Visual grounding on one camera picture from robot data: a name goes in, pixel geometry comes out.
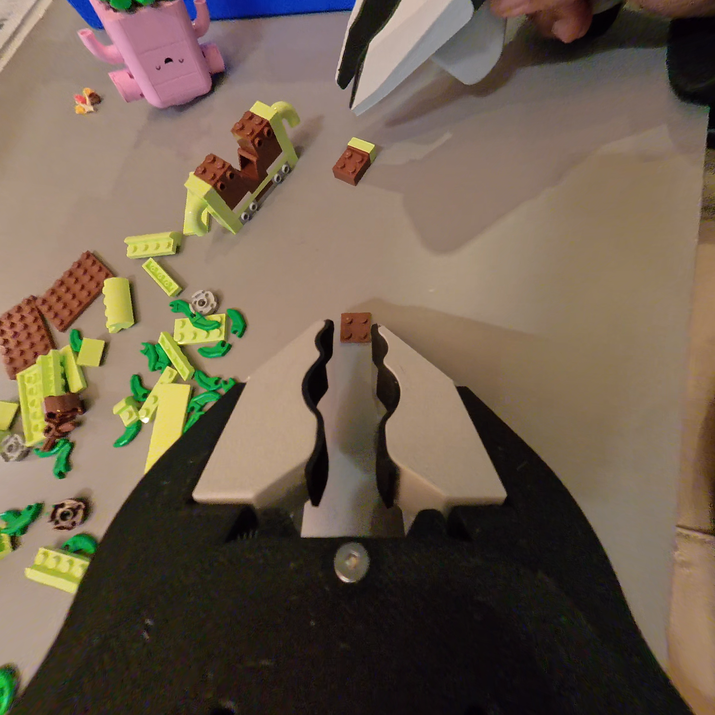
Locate brown brick with lime slope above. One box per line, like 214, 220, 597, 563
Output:
332, 137, 376, 186

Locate large brown studded plate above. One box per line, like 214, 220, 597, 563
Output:
0, 296, 57, 381
36, 250, 115, 333

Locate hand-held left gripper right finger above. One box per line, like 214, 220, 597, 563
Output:
371, 324, 508, 512

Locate brown stem cluster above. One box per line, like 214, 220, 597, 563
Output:
42, 394, 86, 442

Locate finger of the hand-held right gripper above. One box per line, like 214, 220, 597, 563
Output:
335, 0, 404, 91
349, 0, 476, 116

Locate person's right forearm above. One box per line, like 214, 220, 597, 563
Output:
665, 14, 715, 132

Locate lime and brown brick assembly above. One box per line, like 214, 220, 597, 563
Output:
183, 101, 301, 236

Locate scattered lime green bricks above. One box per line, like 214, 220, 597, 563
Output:
0, 230, 230, 594

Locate scattered green leaf pieces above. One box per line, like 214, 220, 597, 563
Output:
0, 299, 247, 715

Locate person's right hand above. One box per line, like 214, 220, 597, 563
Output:
493, 0, 594, 44

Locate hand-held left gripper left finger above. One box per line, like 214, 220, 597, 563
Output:
191, 320, 336, 512

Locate pink brick plant pot figure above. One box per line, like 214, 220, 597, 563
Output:
78, 0, 227, 108

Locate small brown square plate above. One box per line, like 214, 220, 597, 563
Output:
340, 312, 373, 344

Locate blue plastic bin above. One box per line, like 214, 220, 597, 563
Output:
67, 0, 358, 20

